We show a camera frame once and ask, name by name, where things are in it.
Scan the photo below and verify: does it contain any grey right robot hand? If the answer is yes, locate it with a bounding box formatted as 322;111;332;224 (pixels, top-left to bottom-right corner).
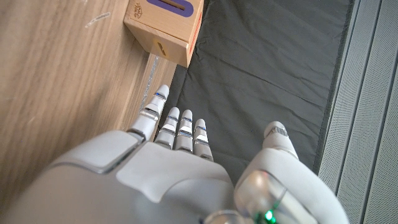
0;83;351;224

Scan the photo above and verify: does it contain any wooden coin slot box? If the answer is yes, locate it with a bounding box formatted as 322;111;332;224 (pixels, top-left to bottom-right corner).
123;0;205;68

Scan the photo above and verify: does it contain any black fabric backdrop curtain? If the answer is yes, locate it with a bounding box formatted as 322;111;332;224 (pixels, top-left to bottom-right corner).
167;0;355;184

